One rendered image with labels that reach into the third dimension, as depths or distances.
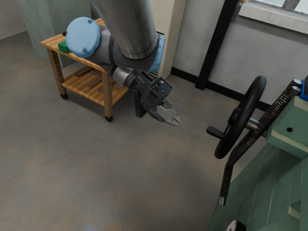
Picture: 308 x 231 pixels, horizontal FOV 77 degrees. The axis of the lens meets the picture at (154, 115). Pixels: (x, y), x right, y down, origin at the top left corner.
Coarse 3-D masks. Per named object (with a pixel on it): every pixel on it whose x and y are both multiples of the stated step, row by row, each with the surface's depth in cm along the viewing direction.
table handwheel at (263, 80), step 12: (252, 84) 63; (264, 84) 51; (252, 96) 49; (240, 108) 66; (252, 108) 48; (228, 120) 61; (240, 120) 48; (252, 120) 59; (228, 132) 51; (240, 132) 49; (264, 132) 58; (228, 144) 51; (216, 156) 59
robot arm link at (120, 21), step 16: (96, 0) 25; (112, 0) 24; (128, 0) 24; (144, 0) 27; (112, 16) 27; (128, 16) 27; (144, 16) 30; (112, 32) 33; (128, 32) 31; (144, 32) 33; (112, 48) 45; (128, 48) 37; (144, 48) 38; (160, 48) 43; (112, 64) 49; (128, 64) 47; (144, 64) 45
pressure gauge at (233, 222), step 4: (232, 220) 54; (236, 220) 52; (232, 224) 53; (236, 224) 51; (240, 224) 51; (228, 228) 55; (232, 228) 52; (236, 228) 50; (240, 228) 50; (244, 228) 50
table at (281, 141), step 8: (272, 128) 52; (272, 136) 50; (280, 136) 50; (272, 144) 51; (280, 144) 50; (288, 144) 49; (296, 144) 49; (304, 144) 49; (288, 152) 50; (296, 152) 49; (304, 152) 48; (304, 160) 48; (304, 168) 46; (304, 176) 44; (304, 184) 43; (304, 192) 41; (304, 200) 40; (304, 208) 39; (304, 216) 37; (304, 224) 36
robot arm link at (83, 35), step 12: (72, 24) 45; (84, 24) 44; (96, 24) 44; (72, 36) 45; (84, 36) 44; (96, 36) 44; (108, 36) 45; (72, 48) 45; (84, 48) 44; (96, 48) 45; (108, 48) 45; (96, 60) 49; (108, 60) 47
